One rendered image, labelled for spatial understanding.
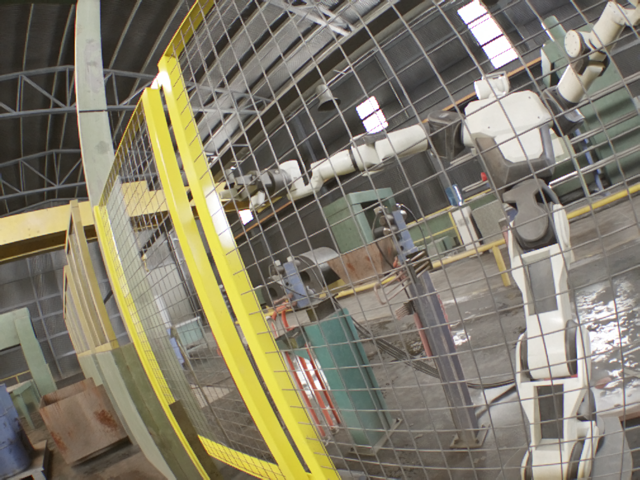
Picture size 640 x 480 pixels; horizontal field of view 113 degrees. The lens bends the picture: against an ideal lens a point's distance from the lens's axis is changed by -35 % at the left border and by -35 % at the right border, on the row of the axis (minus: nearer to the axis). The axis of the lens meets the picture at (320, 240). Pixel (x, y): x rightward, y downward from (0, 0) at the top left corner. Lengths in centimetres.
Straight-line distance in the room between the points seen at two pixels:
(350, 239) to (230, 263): 1026
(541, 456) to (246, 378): 84
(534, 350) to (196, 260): 92
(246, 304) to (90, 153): 192
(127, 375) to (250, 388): 117
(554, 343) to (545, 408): 19
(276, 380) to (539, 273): 73
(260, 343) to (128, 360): 132
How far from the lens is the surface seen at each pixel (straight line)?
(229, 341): 93
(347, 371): 171
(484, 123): 102
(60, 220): 1303
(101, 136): 257
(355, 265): 871
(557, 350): 86
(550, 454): 96
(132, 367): 202
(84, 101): 275
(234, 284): 78
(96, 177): 239
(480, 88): 118
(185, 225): 96
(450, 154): 111
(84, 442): 371
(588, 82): 108
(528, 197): 96
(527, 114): 105
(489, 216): 621
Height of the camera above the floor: 106
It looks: 4 degrees up
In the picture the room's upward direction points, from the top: 22 degrees counter-clockwise
